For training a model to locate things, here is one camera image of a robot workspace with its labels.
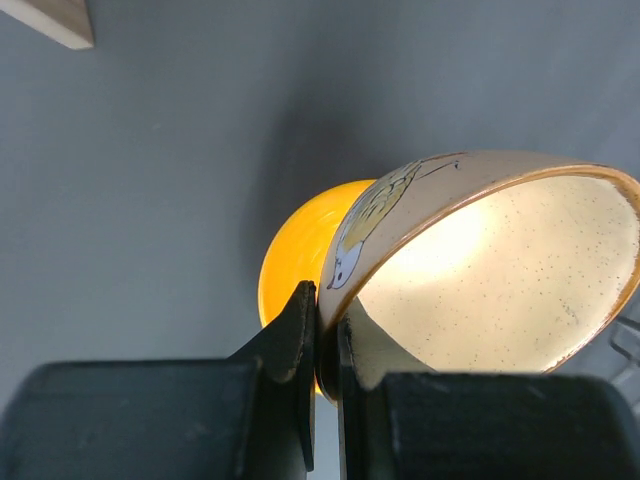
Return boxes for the grey wire dish rack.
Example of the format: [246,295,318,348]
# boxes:
[609,316,639,386]

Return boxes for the wooden two-tier shelf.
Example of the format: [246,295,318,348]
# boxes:
[1,0,95,51]

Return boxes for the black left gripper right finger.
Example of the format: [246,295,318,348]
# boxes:
[337,320,400,479]

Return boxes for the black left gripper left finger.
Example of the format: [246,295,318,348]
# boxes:
[228,281,316,473]

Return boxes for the yellow plastic bowl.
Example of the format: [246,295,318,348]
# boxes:
[257,180,371,327]

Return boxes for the beige bird-pattern bowl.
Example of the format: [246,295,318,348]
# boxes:
[316,150,639,399]

